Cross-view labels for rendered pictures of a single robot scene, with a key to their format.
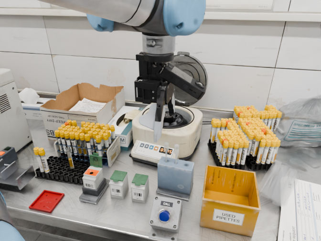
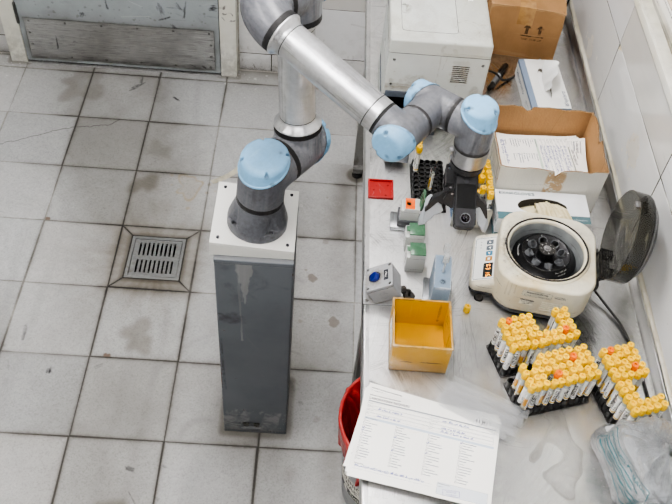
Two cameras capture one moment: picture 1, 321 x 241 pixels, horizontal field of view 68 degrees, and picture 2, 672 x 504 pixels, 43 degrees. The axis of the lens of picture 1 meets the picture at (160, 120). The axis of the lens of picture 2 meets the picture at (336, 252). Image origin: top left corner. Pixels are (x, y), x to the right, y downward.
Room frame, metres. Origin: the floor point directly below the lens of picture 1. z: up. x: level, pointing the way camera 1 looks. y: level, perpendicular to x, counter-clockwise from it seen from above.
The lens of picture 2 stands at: (-0.06, -1.21, 2.52)
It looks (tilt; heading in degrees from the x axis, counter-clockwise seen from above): 50 degrees down; 74
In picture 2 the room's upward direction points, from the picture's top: 6 degrees clockwise
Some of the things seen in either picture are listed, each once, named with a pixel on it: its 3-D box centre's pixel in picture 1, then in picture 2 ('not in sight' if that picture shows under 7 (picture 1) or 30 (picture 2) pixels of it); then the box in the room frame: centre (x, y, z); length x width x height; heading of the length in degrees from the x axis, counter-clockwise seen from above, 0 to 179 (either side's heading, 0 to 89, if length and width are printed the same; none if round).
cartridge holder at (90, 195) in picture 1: (94, 187); (407, 219); (0.53, 0.20, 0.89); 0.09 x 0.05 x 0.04; 165
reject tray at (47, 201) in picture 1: (47, 201); (380, 188); (0.49, 0.33, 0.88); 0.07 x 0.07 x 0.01; 77
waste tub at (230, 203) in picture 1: (228, 198); (419, 335); (0.46, -0.18, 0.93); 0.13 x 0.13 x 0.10; 76
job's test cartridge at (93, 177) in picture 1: (93, 180); (409, 212); (0.53, 0.20, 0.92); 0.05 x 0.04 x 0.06; 165
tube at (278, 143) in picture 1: (274, 154); (527, 399); (0.64, -0.38, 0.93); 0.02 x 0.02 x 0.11
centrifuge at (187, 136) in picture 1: (166, 130); (534, 263); (0.79, -0.02, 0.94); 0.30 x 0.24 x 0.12; 158
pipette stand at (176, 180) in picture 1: (175, 176); (439, 284); (0.54, -0.04, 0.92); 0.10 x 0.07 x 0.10; 72
